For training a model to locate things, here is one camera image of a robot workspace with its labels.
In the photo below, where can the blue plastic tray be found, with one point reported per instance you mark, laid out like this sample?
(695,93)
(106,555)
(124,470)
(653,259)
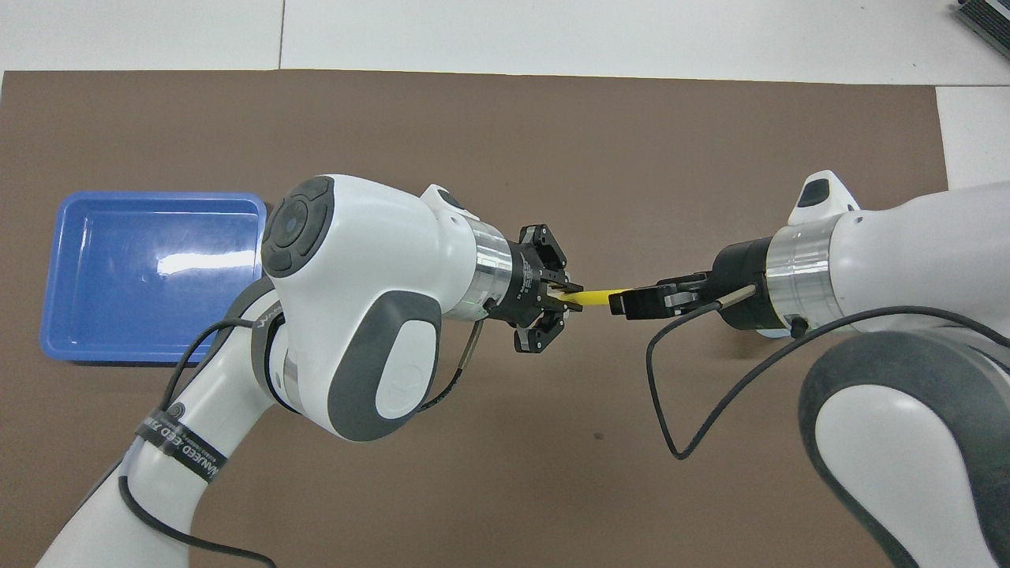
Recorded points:
(142,276)

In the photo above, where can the yellow marker pen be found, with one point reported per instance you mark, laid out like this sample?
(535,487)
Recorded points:
(590,297)

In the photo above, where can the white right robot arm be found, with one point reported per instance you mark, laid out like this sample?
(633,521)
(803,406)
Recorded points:
(907,315)

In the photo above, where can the grey ribbed device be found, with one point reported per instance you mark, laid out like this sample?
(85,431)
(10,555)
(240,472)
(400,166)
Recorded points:
(990,20)

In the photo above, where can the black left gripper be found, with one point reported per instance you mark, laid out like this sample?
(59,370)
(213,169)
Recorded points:
(530,288)

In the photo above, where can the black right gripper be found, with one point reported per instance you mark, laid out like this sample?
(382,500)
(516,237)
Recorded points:
(742,284)

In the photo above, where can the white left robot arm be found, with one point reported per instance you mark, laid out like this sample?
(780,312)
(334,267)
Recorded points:
(355,300)

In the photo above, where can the brown table mat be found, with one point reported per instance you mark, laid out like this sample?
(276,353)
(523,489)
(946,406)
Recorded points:
(505,142)

